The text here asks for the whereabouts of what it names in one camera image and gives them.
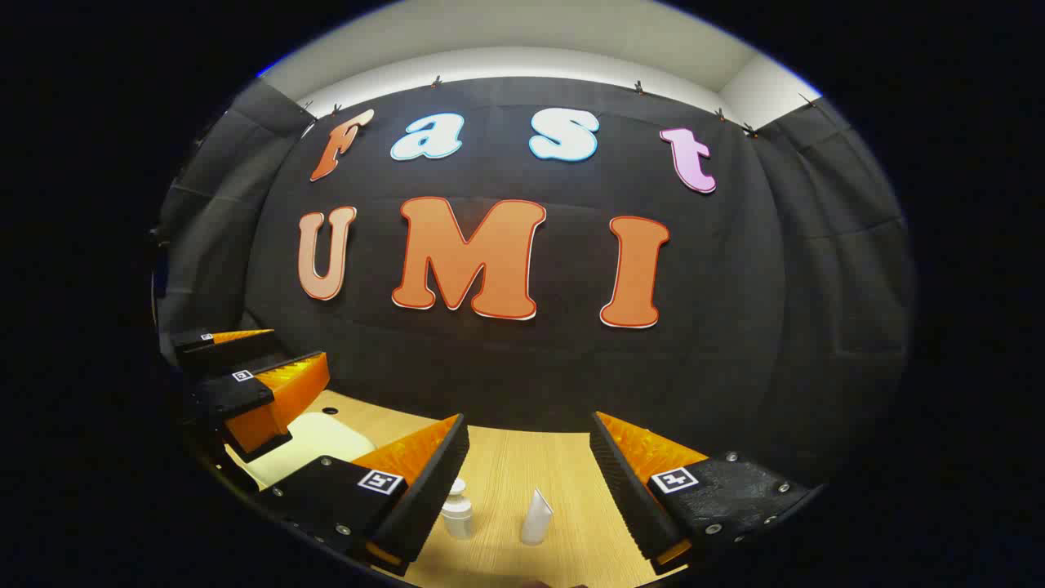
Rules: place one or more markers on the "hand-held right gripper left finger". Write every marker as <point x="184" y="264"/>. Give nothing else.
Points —
<point x="429" y="490"/>

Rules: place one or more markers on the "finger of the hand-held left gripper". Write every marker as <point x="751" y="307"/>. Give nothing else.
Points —
<point x="220" y="349"/>
<point x="237" y="396"/>

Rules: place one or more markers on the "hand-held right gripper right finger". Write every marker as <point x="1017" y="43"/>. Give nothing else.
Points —
<point x="624" y="490"/>

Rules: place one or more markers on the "white pump bottle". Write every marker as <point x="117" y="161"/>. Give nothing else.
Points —
<point x="459" y="514"/>

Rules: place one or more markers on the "white squeeze tube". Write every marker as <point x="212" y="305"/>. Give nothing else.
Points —
<point x="535" y="523"/>

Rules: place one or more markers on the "black backdrop cloth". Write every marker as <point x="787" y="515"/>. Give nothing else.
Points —
<point x="571" y="367"/>

